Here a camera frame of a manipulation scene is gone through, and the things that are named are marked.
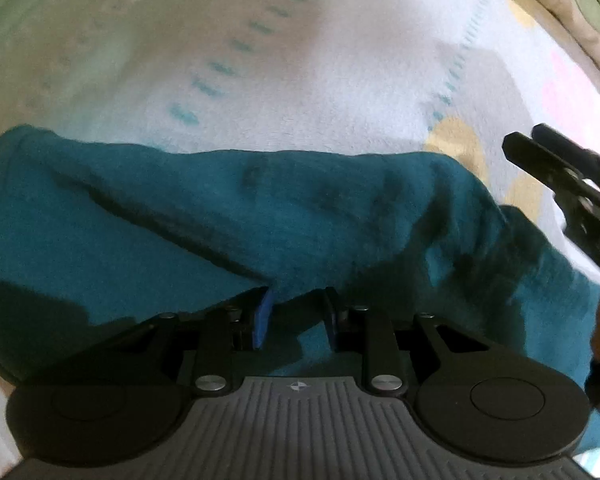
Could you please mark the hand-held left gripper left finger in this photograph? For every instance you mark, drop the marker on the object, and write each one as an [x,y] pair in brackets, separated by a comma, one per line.
[262,317]

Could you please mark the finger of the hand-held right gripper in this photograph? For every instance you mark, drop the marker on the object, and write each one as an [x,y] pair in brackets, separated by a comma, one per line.
[580,160]
[535,157]

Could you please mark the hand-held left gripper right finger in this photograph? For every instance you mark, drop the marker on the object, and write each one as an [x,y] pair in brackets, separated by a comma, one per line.
[330,321]

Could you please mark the teal pants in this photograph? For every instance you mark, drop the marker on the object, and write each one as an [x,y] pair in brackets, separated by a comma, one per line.
[180,220]

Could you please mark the leaf print pillow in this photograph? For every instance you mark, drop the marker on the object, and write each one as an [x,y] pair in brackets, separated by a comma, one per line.
[587,5]

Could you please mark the white patterned bed sheet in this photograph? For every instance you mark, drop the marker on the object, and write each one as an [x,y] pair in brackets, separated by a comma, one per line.
[305,60]

